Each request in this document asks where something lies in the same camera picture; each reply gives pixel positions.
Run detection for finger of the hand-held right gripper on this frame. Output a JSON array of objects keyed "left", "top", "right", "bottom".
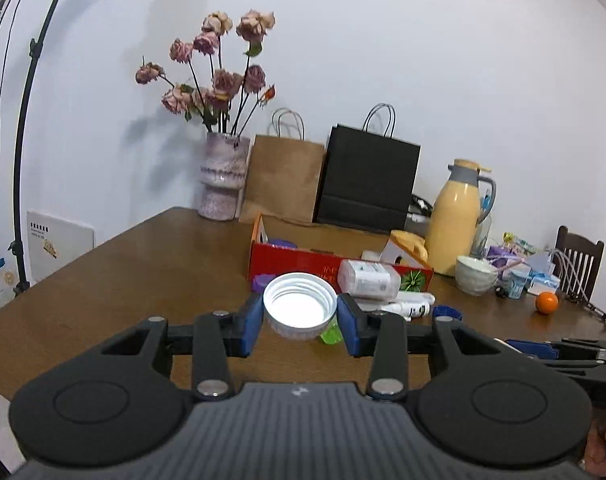
[
  {"left": 558, "top": 338, "right": 606, "bottom": 353},
  {"left": 505, "top": 340, "right": 606, "bottom": 378}
]

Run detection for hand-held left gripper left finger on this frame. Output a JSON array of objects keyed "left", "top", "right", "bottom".
[{"left": 100, "top": 292, "right": 264, "bottom": 402}]

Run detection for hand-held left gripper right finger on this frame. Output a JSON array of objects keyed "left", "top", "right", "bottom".
[{"left": 337, "top": 292, "right": 514, "bottom": 402}]

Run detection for white jar lid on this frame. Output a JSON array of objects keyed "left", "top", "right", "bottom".
[{"left": 263, "top": 272, "right": 338, "bottom": 342}]

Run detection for red cardboard box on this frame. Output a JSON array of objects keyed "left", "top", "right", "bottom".
[{"left": 248, "top": 213, "right": 434, "bottom": 295}]

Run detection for person's right hand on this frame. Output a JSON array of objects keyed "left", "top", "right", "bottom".
[{"left": 582, "top": 412, "right": 606, "bottom": 479}]

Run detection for green plastic piece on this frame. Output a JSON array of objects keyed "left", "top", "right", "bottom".
[{"left": 319, "top": 321, "right": 344, "bottom": 345}]

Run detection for orange fruit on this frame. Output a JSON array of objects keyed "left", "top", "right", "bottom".
[{"left": 535, "top": 292, "right": 560, "bottom": 316}]

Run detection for white plastic bottle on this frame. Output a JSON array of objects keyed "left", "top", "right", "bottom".
[{"left": 337, "top": 259, "right": 402, "bottom": 301}]

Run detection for white spray bottle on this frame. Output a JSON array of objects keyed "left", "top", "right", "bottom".
[{"left": 359, "top": 292, "right": 436, "bottom": 321}]

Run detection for small blue white carton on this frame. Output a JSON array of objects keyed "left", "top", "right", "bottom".
[{"left": 508, "top": 268, "right": 532, "bottom": 300}]

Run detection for clear plastic tubes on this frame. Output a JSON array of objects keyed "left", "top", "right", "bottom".
[{"left": 550, "top": 249, "right": 591, "bottom": 303}]

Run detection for dark wooden chair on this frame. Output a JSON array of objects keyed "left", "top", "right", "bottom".
[{"left": 554, "top": 225, "right": 605, "bottom": 304}]

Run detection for white ceramic bowl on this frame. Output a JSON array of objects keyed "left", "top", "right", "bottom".
[{"left": 455, "top": 255, "right": 499, "bottom": 296}]

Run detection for purple packet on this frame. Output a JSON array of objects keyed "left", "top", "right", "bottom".
[{"left": 485, "top": 245, "right": 524, "bottom": 273}]

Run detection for yellow mug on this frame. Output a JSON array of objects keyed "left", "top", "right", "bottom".
[{"left": 381, "top": 230, "right": 430, "bottom": 268}]

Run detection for brown paper bag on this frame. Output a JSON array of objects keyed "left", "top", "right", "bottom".
[{"left": 239, "top": 108, "right": 326, "bottom": 225}]

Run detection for yellow thermos jug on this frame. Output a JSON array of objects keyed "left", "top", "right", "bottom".
[{"left": 425, "top": 159, "right": 497, "bottom": 278}]

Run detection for mottled purple ceramic vase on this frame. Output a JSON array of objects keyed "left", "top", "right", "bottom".
[{"left": 198, "top": 131, "right": 251, "bottom": 221}]

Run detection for black paper bag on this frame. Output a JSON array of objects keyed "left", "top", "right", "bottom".
[{"left": 313, "top": 103, "right": 422, "bottom": 234}]

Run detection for white flat carton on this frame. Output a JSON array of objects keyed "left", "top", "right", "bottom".
[{"left": 26, "top": 210, "right": 94, "bottom": 283}]

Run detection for dried pink rose bouquet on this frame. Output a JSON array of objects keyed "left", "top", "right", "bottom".
[{"left": 135, "top": 9, "right": 277, "bottom": 136}]

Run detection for black light stand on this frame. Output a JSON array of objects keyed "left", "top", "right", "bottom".
[{"left": 10, "top": 0, "right": 78, "bottom": 297}]

